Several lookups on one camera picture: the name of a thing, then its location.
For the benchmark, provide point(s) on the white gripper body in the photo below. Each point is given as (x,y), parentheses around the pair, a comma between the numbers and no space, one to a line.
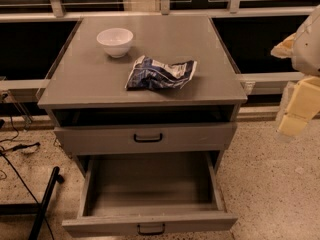
(309,50)

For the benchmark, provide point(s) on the grey drawer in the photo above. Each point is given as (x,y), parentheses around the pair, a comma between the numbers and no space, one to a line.
(149,194)
(157,138)

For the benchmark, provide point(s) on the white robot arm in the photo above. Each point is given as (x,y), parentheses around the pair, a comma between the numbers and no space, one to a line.
(303,48)

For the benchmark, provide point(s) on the grey top drawer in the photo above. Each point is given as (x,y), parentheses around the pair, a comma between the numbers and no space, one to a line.
(157,138)

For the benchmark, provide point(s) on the grey drawer cabinet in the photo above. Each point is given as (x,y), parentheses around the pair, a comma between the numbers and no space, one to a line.
(97,116)

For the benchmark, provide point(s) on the crumpled blue white chip bag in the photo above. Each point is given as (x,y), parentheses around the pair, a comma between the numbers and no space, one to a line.
(150,74)

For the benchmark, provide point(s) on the white ceramic bowl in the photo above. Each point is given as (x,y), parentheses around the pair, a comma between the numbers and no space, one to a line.
(116,42)

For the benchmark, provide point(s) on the black metal stand leg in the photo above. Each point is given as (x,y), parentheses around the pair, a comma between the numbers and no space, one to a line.
(37,208)

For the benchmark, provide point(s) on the metal railing frame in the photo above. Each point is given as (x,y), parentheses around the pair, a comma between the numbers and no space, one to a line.
(273,82)

